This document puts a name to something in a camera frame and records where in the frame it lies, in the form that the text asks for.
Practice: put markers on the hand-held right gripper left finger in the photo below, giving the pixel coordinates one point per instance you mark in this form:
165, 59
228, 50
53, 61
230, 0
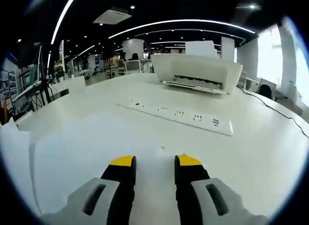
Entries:
120, 181

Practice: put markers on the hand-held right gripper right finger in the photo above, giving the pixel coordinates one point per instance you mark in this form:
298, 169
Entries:
190, 181

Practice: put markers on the white sheet of paper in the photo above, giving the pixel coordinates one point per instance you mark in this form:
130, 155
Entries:
84, 143

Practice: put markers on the white table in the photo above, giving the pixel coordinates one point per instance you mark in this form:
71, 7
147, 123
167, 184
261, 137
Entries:
241, 150

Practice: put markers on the white power strip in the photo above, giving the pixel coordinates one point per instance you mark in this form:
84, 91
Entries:
193, 121

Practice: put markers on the white printer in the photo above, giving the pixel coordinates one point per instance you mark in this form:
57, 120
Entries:
198, 70

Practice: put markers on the white mesh office chair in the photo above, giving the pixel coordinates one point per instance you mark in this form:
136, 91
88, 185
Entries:
132, 66

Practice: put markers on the white box with arched opening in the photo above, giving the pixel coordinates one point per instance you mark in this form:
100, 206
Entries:
266, 86

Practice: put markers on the black tripod stand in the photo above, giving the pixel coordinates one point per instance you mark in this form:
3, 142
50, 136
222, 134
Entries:
44, 77

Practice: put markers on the white text poster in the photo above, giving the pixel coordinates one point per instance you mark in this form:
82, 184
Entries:
9, 82

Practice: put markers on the narrow office window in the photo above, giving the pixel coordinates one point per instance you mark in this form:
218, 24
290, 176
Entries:
269, 53

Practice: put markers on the long ceiling light strip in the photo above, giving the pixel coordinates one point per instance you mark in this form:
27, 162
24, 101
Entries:
64, 17
181, 22

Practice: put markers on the ceiling air vent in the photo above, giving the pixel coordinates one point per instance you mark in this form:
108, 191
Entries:
112, 17

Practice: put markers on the wide office window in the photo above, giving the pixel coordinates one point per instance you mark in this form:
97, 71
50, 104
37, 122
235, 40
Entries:
298, 53

